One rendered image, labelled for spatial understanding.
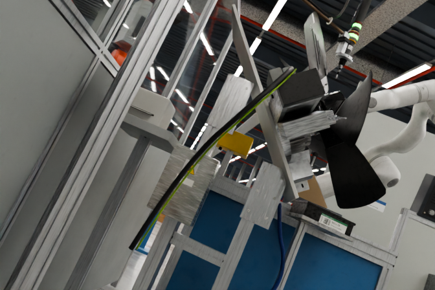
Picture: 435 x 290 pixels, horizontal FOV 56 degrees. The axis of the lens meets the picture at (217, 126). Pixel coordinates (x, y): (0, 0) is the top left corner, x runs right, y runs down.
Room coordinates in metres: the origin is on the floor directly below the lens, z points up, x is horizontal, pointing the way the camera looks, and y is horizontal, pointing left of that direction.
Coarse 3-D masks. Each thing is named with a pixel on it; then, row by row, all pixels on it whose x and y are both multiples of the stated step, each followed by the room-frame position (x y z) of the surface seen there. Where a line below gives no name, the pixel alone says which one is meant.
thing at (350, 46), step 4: (348, 44) 1.49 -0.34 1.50; (352, 44) 1.49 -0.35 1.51; (348, 48) 1.49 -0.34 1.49; (352, 48) 1.50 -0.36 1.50; (344, 52) 1.50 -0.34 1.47; (348, 52) 1.49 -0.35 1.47; (340, 60) 1.50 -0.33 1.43; (344, 60) 1.50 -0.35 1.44; (340, 64) 1.50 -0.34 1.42; (344, 64) 1.50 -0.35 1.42
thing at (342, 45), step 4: (344, 32) 1.47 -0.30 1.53; (340, 36) 1.49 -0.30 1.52; (344, 36) 1.48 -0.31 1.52; (348, 36) 1.48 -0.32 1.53; (340, 40) 1.49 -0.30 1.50; (344, 40) 1.48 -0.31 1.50; (348, 40) 1.48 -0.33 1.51; (340, 44) 1.50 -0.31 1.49; (344, 44) 1.48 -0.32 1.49; (340, 48) 1.49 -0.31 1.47; (344, 48) 1.48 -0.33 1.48; (336, 52) 1.50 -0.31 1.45; (340, 52) 1.49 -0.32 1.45; (336, 56) 1.51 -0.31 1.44; (340, 56) 1.49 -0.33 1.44; (344, 56) 1.48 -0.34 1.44; (348, 56) 1.47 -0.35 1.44; (348, 60) 1.49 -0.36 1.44; (352, 60) 1.49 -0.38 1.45; (348, 64) 1.52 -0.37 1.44
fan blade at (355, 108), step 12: (360, 96) 1.14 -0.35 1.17; (348, 108) 1.21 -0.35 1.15; (360, 108) 1.12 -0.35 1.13; (336, 120) 1.26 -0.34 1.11; (348, 120) 1.17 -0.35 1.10; (360, 120) 1.10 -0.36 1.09; (336, 132) 1.23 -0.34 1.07; (348, 132) 1.15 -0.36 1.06; (360, 132) 1.09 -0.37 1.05; (348, 144) 1.13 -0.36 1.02
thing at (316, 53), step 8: (312, 16) 1.24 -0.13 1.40; (304, 24) 1.18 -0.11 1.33; (312, 24) 1.24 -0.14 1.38; (304, 32) 1.19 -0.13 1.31; (312, 32) 1.25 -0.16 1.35; (320, 32) 1.32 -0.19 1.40; (312, 40) 1.25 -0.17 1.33; (320, 40) 1.31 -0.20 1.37; (312, 48) 1.26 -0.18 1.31; (320, 48) 1.31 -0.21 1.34; (312, 56) 1.27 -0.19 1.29; (320, 56) 1.31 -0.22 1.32; (312, 64) 1.29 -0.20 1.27; (320, 64) 1.32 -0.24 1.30; (320, 72) 1.33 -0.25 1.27
